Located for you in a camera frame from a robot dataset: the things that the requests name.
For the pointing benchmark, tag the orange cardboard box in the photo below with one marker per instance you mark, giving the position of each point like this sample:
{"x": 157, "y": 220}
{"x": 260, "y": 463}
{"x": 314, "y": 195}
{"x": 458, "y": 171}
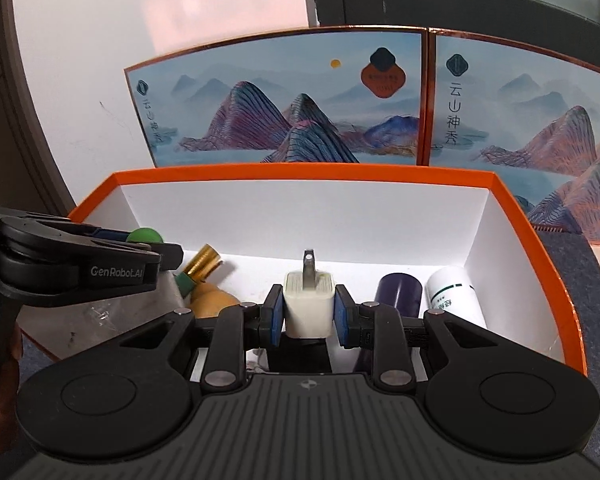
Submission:
{"x": 380, "y": 220}

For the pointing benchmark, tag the clear plastic bag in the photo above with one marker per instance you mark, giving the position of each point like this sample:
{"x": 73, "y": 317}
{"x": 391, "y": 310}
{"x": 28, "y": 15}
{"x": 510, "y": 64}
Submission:
{"x": 105, "y": 320}

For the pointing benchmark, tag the blue-grey felt mat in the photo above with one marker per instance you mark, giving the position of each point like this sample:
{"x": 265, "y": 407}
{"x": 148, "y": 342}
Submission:
{"x": 595, "y": 340}

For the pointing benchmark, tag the brown door frame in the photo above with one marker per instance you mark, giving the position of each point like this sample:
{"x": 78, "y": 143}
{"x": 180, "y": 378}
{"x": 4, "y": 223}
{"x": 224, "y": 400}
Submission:
{"x": 10, "y": 110}

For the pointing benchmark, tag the white plug charger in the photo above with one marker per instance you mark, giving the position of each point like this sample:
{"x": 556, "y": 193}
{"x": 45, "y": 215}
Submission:
{"x": 307, "y": 305}

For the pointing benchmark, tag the teal tube with gold cap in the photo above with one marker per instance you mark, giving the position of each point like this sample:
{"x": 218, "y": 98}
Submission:
{"x": 202, "y": 262}

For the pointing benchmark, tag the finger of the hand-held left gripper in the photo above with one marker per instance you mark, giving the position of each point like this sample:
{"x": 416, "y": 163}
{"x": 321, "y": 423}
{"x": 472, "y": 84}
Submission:
{"x": 112, "y": 235}
{"x": 167, "y": 257}

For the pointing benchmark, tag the white bottle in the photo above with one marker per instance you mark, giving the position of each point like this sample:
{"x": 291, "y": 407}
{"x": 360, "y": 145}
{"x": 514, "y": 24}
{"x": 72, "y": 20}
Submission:
{"x": 455, "y": 295}

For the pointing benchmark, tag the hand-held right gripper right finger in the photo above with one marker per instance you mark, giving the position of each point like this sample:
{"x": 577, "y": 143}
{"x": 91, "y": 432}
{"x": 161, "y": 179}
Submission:
{"x": 341, "y": 317}

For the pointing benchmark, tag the navy blue cylinder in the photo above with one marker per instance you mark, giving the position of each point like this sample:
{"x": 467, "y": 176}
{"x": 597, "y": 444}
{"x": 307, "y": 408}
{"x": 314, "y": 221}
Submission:
{"x": 397, "y": 292}

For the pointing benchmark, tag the mountain print box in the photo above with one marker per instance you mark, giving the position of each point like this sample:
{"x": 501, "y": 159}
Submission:
{"x": 280, "y": 110}
{"x": 530, "y": 110}

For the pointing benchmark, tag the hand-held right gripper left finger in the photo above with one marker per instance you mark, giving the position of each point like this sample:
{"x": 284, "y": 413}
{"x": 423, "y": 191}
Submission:
{"x": 277, "y": 317}

